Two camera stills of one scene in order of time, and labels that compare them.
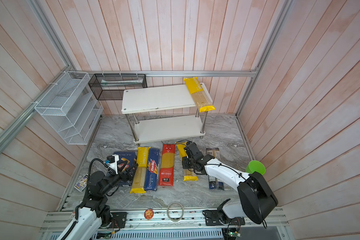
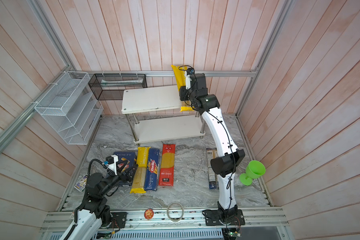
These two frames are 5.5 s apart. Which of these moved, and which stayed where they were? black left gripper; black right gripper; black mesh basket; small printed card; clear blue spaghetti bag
Moved: black right gripper
Stayed: clear blue spaghetti bag; black mesh basket; black left gripper; small printed card
